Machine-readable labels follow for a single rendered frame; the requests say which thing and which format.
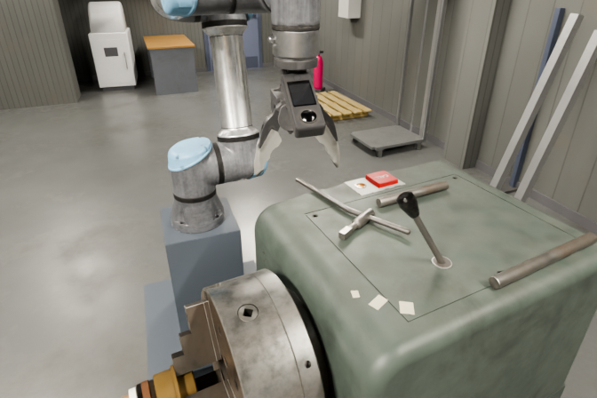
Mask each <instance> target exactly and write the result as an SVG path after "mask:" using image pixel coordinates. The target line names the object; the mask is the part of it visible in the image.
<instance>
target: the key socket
mask: <svg viewBox="0 0 597 398"><path fill-rule="evenodd" d="M258 314H259V312H258V309H257V308H256V307H255V306H253V305H244V306H242V307H240V309H239V310H238V317H239V318H240V319H241V320H242V321H245V322H251V321H253V320H255V319H256V318H257V316H258Z"/></svg>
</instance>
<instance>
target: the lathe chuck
mask: <svg viewBox="0 0 597 398"><path fill-rule="evenodd" d="M204 291H206V293H207V297H208V300H209V305H210V309H211V315H212V320H213V323H214V327H215V331H216V335H217V339H218V342H219V350H220V352H221V355H222V356H221V358H222V359H221V360H219V361H216V362H213V363H212V366H213V369H214V370H218V369H222V368H225V367H226V368H227V374H228V377H229V381H230V385H231V387H232V389H233V392H234V394H235V398H305V396H304V392H303V387H302V384H301V380H300V376H299V370H298V367H297V364H296V361H295V358H294V354H293V352H292V349H291V344H290V341H289V340H288V337H287V334H286V332H285V329H284V327H283V323H282V321H281V319H280V316H279V314H278V313H277V311H276V309H275V306H274V304H273V302H272V300H271V298H270V297H269V295H268V294H267V291H266V290H265V288H264V287H263V285H262V284H261V283H260V281H259V280H258V279H257V278H256V277H255V276H253V275H251V274H246V275H242V276H238V277H236V278H233V279H230V280H227V281H224V282H221V283H216V284H213V285H211V286H207V287H204V288H203V290H202V293H201V300H202V299H206V297H205V294H204V293H205V292H204ZM244 305H253V306H255V307H256V308H257V309H258V312H259V314H258V316H257V318H256V319H255V320H253V321H251V322H245V321H242V320H241V319H240V318H239V317H238V310H239V309H240V307H242V306H244Z"/></svg>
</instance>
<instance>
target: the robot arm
mask: <svg viewBox="0 0 597 398"><path fill-rule="evenodd" d="M149 1H150V3H151V5H152V7H153V8H154V10H155V11H156V12H157V13H158V14H159V15H161V16H162V17H164V18H166V19H169V20H175V21H179V22H201V23H202V29H203V32H204V33H206V34H207V35H208V36H209V38H210V42H211V55H212V62H213V68H214V75H215V82H216V89H217V95H218V103H219V115H220V121H221V130H220V131H219V133H218V134H217V138H218V142H214V143H211V141H210V140H209V139H207V138H203V137H201V138H199V137H196V138H191V139H184V140H182V141H180V142H178V143H176V144H175V145H174V146H172V147H171V148H170V150H169V152H168V162H169V163H168V168H169V170H170V175H171V185H172V191H173V197H174V200H173V204H172V208H171V225H172V227H173V228H174V229H176V230H177V231H179V232H181V233H186V234H200V233H204V232H208V231H211V230H212V229H214V228H216V227H218V226H219V225H221V224H222V222H223V221H224V219H225V210H224V207H223V205H222V203H221V201H220V200H219V197H218V195H217V191H216V185H219V184H225V183H229V182H234V181H239V180H244V179H252V178H256V177H259V176H262V175H263V174H264V173H265V171H266V169H267V165H268V160H269V159H270V155H271V153H272V151H273V150H274V149H275V148H276V147H278V146H279V145H280V143H281V142H282V139H281V137H280V135H279V133H278V131H279V128H280V127H282V128H283V129H284V130H286V131H287V132H288V133H289V134H292V133H293V132H294V136H295V137H296V138H305V137H312V136H315V137H316V138H317V140H318V141H319V142H320V143H322V144H323V145H324V146H325V150H326V152H327V153H328V154H329V155H330V159H331V161H332V162H333V163H334V165H335V166H336V167H337V168H338V167H339V159H340V155H339V147H338V136H337V132H336V127H335V124H334V122H333V120H332V118H331V117H330V116H329V115H328V113H327V112H325V111H324V109H323V106H322V105H321V104H320V103H319V101H318V99H317V94H316V93H315V89H314V85H313V82H312V79H311V76H310V74H309V73H308V72H307V71H306V70H307V69H311V68H316V67H317V64H318V57H317V55H319V54H320V0H149ZM253 13H271V23H272V33H273V36H269V37H268V42H269V43H273V54H274V67H276V68H280V69H281V84H280V87H279V88H278V89H270V103H271V115H269V116H267V118H266V119H265V121H264V123H263V124H262V127H261V131H260V135H259V130H258V129H257V128H255V127H254V126H253V124H252V117H251V103H250V94H249V86H248V78H247V70H246V62H245V55H244V47H243V32H244V31H245V29H246V28H247V27H248V26H247V21H249V20H251V18H252V15H253Z"/></svg>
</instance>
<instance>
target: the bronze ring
mask: <svg viewBox="0 0 597 398"><path fill-rule="evenodd" d="M136 391H137V397H138V398H183V397H186V396H189V395H191V394H194V393H196V392H198V390H197V386H196V382H195V376H194V373H193V371H189V372H188V373H185V374H182V375H180V376H178V377H177V376H176V373H175V369H174V366H173V365H170V368H169V369H168V370H164V371H161V372H159V373H156V374H155V375H153V379H152V380H150V381H148V380H145V381H142V382H141V383H139V384H137V385H136Z"/></svg>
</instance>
